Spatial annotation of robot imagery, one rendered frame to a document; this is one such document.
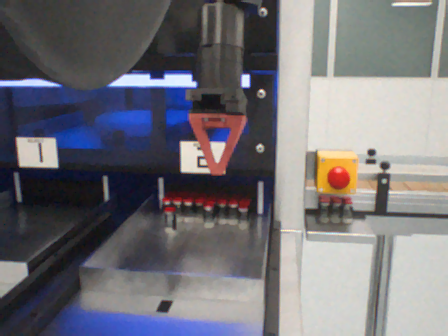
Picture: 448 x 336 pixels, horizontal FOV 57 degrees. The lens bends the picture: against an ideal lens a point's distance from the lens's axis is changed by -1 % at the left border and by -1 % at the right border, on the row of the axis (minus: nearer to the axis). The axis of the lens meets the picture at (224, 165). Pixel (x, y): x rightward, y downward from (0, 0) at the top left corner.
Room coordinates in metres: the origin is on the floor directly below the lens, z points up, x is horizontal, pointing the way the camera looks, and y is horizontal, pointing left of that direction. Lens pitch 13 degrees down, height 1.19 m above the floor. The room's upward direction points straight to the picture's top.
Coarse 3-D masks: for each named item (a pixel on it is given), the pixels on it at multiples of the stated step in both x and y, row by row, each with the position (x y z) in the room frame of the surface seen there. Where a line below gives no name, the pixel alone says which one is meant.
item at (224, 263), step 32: (128, 224) 0.72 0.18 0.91; (160, 224) 0.78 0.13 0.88; (192, 224) 0.78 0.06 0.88; (256, 224) 0.78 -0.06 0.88; (96, 256) 0.58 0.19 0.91; (128, 256) 0.64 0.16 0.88; (160, 256) 0.64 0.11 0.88; (192, 256) 0.64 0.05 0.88; (224, 256) 0.64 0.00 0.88; (256, 256) 0.64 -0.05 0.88; (96, 288) 0.53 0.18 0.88; (128, 288) 0.52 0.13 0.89; (160, 288) 0.52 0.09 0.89; (192, 288) 0.51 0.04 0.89; (224, 288) 0.51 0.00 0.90; (256, 288) 0.50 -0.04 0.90
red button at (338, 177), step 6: (336, 168) 0.71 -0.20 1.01; (342, 168) 0.71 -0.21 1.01; (330, 174) 0.71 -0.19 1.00; (336, 174) 0.71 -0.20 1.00; (342, 174) 0.70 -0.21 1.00; (348, 174) 0.71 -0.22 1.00; (330, 180) 0.71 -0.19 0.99; (336, 180) 0.71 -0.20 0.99; (342, 180) 0.70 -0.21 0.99; (348, 180) 0.70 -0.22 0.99; (336, 186) 0.71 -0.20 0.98; (342, 186) 0.71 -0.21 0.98
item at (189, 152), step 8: (184, 144) 0.78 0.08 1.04; (192, 144) 0.78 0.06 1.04; (216, 144) 0.77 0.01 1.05; (224, 144) 0.77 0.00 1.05; (184, 152) 0.78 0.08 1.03; (192, 152) 0.78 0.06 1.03; (200, 152) 0.77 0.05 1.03; (216, 152) 0.77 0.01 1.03; (184, 160) 0.78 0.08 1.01; (192, 160) 0.78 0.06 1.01; (200, 160) 0.77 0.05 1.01; (216, 160) 0.77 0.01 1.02; (184, 168) 0.78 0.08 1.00; (192, 168) 0.78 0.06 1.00; (200, 168) 0.77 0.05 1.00; (208, 168) 0.77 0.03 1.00
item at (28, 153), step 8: (24, 144) 0.82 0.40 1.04; (32, 144) 0.82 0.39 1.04; (48, 144) 0.82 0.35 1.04; (24, 152) 0.82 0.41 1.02; (32, 152) 0.82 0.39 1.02; (48, 152) 0.82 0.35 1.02; (56, 152) 0.81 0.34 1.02; (24, 160) 0.82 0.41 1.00; (32, 160) 0.82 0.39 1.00; (48, 160) 0.82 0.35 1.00; (56, 160) 0.81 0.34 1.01
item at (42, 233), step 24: (0, 216) 0.82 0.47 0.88; (24, 216) 0.82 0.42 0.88; (48, 216) 0.82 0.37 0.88; (72, 216) 0.82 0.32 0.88; (96, 216) 0.77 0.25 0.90; (0, 240) 0.70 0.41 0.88; (24, 240) 0.70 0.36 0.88; (48, 240) 0.70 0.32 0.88; (0, 264) 0.55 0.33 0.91; (24, 264) 0.55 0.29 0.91
